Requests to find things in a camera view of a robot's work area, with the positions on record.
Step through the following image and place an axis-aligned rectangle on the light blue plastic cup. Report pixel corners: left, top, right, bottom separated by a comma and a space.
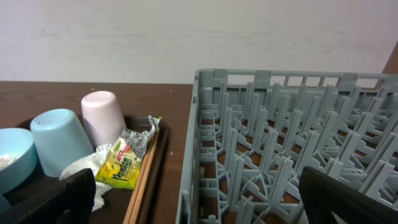
30, 109, 94, 177

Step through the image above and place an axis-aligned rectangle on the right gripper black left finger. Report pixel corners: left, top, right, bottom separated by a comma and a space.
1, 169, 96, 224

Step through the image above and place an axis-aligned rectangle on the wooden chopstick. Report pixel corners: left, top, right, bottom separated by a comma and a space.
127, 132, 160, 224
123, 127, 160, 224

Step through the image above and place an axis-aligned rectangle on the yellow green snack wrapper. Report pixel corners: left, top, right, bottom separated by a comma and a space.
95, 116, 161, 189

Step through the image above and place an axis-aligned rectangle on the white napkin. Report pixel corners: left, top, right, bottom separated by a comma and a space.
58, 144, 112, 212

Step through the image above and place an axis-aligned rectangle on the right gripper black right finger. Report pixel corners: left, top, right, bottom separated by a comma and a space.
298, 166, 397, 224

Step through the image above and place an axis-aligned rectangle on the grey dishwasher rack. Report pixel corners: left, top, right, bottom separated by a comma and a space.
176, 69, 397, 223

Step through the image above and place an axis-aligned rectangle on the pink plastic cup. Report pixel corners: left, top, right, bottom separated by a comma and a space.
81, 91, 126, 147

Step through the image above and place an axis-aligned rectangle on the light blue plastic bowl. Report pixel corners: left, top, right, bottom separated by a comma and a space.
1, 128, 37, 195

